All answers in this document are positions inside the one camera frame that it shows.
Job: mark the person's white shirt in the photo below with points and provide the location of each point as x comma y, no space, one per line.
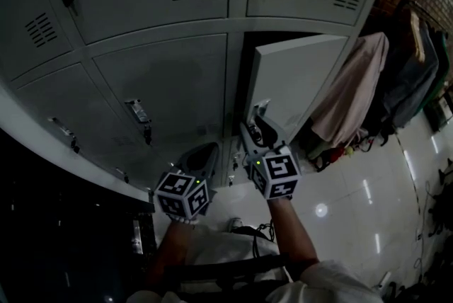
219,245

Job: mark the grey metal locker cabinet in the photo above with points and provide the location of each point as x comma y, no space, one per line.
159,75

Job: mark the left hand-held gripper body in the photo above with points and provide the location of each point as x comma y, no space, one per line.
184,199

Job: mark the gray hanging garment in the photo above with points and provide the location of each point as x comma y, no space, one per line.
410,89

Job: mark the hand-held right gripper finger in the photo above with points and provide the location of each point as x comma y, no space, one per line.
274,135
249,140

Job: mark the green hanging garment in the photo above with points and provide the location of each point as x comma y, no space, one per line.
440,75

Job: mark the person's left hand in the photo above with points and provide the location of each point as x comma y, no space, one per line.
185,223

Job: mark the person's left forearm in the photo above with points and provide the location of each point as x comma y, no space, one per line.
173,248

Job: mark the grey locker door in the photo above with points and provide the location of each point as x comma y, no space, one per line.
293,82

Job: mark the person's right forearm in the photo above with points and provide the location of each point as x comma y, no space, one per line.
290,234

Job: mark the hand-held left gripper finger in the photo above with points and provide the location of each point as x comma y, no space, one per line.
209,170
187,161

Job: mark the beige hanging coat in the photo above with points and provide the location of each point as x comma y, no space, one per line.
354,89

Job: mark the person's white shoe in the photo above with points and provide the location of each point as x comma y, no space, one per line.
235,223

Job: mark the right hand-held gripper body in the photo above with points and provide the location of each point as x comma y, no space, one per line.
279,174

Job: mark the dark olive garment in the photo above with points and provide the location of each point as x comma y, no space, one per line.
310,142

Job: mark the tan hanging garment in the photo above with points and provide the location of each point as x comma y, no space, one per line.
417,34

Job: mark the red fabric item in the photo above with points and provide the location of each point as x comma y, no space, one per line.
332,154

